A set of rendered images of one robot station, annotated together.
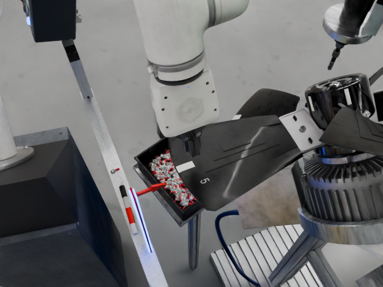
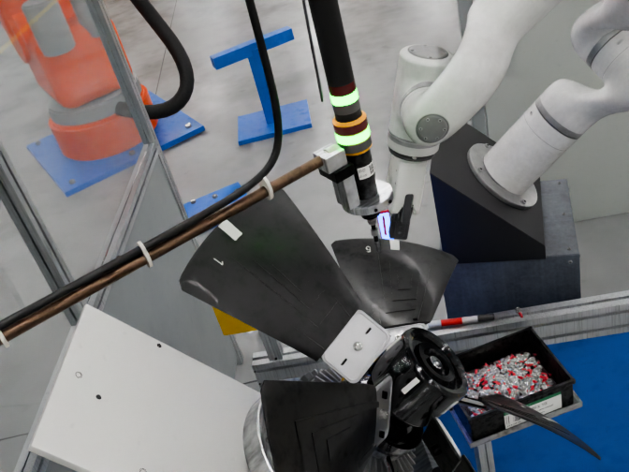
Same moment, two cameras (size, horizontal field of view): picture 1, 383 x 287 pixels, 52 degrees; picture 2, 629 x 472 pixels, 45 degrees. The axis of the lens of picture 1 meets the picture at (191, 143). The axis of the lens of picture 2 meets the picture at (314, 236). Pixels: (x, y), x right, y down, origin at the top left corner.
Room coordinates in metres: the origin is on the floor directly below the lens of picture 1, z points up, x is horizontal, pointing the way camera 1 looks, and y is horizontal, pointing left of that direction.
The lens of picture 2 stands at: (0.81, -0.97, 1.99)
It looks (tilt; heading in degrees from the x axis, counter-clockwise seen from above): 34 degrees down; 123
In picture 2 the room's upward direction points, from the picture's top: 16 degrees counter-clockwise
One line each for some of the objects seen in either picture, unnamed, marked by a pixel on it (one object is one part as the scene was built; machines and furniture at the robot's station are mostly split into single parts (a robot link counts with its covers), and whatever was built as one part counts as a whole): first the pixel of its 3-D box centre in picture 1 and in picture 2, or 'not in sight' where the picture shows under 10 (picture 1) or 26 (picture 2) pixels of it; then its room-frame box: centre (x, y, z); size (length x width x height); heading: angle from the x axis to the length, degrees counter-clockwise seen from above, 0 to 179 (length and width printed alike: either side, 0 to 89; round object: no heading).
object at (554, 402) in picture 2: (182, 172); (503, 383); (0.49, 0.03, 0.85); 0.22 x 0.17 x 0.07; 39
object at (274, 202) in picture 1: (269, 193); not in sight; (0.37, -0.18, 0.98); 0.20 x 0.16 x 0.20; 23
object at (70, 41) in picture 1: (62, 29); not in sight; (0.85, 0.37, 1.04); 0.24 x 0.03 x 0.03; 23
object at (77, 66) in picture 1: (79, 73); not in sight; (0.76, 0.33, 0.96); 0.03 x 0.03 x 0.20; 23
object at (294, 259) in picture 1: (300, 254); not in sight; (0.37, -0.38, 0.46); 0.09 x 0.04 x 0.91; 113
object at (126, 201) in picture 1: (128, 209); (460, 320); (0.38, 0.16, 0.87); 0.14 x 0.01 x 0.01; 20
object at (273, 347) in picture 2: not in sight; (269, 335); (0.00, 0.00, 0.92); 0.03 x 0.03 x 0.12; 23
